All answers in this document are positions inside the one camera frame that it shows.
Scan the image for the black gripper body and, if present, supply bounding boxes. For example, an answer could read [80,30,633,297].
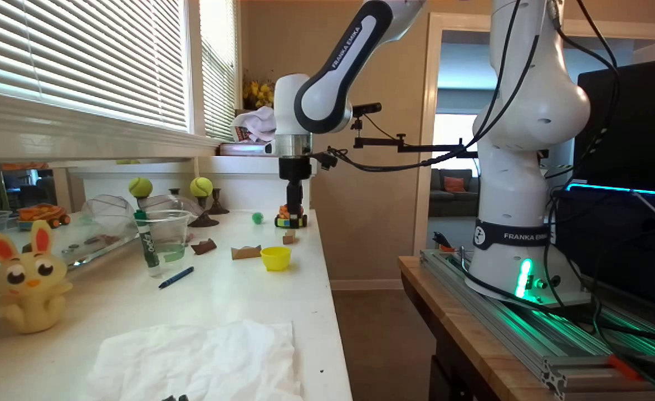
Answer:
[279,156,313,180]

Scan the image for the small wooden block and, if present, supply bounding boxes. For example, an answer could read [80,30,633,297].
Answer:
[282,231,299,245]

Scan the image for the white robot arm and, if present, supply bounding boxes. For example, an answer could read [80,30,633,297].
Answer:
[272,0,591,307]

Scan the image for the orange toy car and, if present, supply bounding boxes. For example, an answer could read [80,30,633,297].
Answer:
[274,206,308,229]

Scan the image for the white cloth on plate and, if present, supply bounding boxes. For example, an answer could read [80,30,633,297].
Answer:
[217,107,277,156]

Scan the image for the yellow small bowl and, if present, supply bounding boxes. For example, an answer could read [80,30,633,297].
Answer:
[260,245,293,273]

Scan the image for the yellow flowers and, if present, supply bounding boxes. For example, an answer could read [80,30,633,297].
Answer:
[243,81,274,109]

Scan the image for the green ball on stand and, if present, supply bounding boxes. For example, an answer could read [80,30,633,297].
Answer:
[190,176,217,227]

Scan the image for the dark brown wooden block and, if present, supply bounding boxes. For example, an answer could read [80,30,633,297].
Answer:
[191,238,217,256]

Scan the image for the clear plastic cup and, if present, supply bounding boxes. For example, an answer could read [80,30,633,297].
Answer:
[147,209,190,268]

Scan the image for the blue marker pen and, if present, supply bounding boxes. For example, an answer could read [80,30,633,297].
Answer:
[158,268,196,291]

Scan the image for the green marker in cup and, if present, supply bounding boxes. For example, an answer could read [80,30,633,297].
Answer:
[133,209,161,269]

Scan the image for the white crumpled cloth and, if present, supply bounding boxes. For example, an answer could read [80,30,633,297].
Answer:
[79,322,303,401]

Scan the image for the window blinds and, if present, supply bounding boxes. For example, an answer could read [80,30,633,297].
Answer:
[0,0,239,141]

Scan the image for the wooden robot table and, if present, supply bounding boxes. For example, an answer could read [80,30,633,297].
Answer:
[398,256,554,401]

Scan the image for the yellow plush bunny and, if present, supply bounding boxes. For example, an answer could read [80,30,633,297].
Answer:
[0,221,71,334]

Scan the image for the black monitor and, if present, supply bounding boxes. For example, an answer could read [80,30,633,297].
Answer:
[574,60,655,189]

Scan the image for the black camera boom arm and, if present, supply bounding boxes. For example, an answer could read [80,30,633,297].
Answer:
[350,102,477,158]

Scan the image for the aluminium rail base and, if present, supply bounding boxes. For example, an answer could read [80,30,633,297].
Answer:
[418,253,655,401]

